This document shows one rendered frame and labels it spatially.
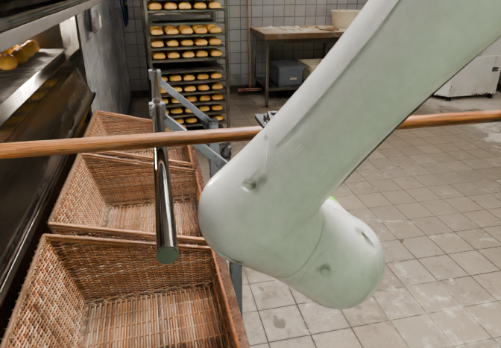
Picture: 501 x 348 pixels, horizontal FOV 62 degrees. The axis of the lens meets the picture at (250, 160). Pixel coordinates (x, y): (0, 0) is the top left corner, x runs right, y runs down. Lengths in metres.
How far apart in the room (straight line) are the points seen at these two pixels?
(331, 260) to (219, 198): 0.13
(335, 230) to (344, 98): 0.15
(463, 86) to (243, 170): 5.93
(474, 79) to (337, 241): 5.94
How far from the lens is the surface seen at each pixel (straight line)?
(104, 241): 1.29
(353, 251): 0.46
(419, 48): 0.35
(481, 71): 6.37
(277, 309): 2.19
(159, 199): 0.68
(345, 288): 0.47
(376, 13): 0.36
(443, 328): 2.28
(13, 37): 0.80
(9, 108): 1.29
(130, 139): 0.86
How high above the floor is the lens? 1.50
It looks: 23 degrees down
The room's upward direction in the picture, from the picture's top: straight up
